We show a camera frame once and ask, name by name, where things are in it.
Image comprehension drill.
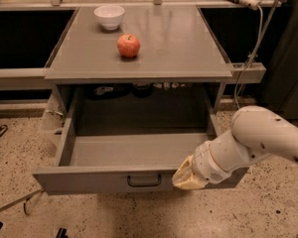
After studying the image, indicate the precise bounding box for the red apple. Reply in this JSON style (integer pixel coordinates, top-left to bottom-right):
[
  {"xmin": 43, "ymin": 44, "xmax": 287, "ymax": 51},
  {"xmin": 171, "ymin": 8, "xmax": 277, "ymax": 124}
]
[{"xmin": 117, "ymin": 34, "xmax": 140, "ymax": 59}]

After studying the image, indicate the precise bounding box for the grey top drawer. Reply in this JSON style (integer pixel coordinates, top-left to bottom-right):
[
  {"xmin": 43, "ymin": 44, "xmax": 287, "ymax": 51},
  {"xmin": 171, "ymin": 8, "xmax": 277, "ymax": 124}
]
[{"xmin": 32, "ymin": 84, "xmax": 249, "ymax": 196}]

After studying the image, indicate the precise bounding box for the white ceramic bowl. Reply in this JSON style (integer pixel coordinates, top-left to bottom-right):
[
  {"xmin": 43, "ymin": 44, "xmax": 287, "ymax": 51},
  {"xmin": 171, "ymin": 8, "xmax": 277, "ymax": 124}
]
[{"xmin": 93, "ymin": 5, "xmax": 125, "ymax": 30}]

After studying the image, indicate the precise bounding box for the black top drawer handle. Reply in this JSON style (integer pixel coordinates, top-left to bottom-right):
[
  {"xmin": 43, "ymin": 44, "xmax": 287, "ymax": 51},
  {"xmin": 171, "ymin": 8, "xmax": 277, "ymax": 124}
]
[{"xmin": 127, "ymin": 175, "xmax": 162, "ymax": 187}]

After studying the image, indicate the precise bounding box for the grey metal drawer cabinet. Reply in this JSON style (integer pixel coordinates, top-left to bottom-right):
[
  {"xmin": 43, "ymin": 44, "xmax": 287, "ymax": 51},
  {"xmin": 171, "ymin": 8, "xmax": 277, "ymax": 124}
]
[{"xmin": 46, "ymin": 5, "xmax": 232, "ymax": 112}]

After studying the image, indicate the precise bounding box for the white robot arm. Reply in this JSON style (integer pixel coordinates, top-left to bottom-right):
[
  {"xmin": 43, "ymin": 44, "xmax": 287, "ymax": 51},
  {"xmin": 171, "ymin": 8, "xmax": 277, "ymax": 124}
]
[{"xmin": 172, "ymin": 106, "xmax": 298, "ymax": 190}]

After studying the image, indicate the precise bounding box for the metal rod on floor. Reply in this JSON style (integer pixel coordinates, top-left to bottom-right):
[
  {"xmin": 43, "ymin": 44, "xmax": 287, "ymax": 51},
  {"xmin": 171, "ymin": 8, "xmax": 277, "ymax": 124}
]
[{"xmin": 0, "ymin": 188, "xmax": 45, "ymax": 213}]

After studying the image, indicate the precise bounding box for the white power cable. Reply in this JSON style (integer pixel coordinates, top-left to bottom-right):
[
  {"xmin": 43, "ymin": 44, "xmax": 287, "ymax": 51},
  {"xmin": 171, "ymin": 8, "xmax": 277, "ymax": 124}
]
[{"xmin": 232, "ymin": 4, "xmax": 264, "ymax": 110}]

